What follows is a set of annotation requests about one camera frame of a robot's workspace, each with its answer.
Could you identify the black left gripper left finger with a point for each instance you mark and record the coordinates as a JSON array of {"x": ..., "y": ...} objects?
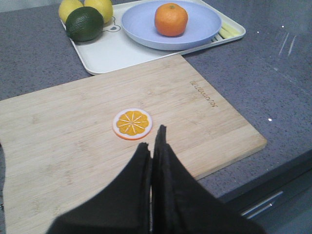
[{"x": 123, "y": 207}]

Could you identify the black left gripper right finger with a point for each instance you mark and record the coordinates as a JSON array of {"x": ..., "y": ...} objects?
[{"x": 182, "y": 206}]

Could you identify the orange mandarin fruit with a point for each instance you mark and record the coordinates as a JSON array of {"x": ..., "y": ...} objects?
[{"x": 171, "y": 19}]

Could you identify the light blue round plate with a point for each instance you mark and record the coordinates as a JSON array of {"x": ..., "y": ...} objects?
[{"x": 203, "y": 24}]

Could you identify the white rectangular tray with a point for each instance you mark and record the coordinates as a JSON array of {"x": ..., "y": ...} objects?
[{"x": 114, "y": 50}]

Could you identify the orange slice disc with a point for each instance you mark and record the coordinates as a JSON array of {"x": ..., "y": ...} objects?
[{"x": 132, "y": 124}]

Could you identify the wooden cutting board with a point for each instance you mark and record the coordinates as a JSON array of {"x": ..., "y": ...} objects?
[{"x": 60, "y": 148}]

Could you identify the pale yellow sliced pieces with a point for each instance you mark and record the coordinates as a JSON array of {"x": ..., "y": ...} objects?
[{"x": 225, "y": 32}]

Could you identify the dark green lime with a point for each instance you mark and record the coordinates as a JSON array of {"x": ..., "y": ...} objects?
[{"x": 84, "y": 24}]

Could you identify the yellow lemon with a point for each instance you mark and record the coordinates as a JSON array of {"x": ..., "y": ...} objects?
[
  {"x": 105, "y": 7},
  {"x": 67, "y": 7}
]

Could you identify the silver drawer handle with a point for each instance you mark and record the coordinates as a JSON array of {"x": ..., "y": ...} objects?
[{"x": 261, "y": 206}]

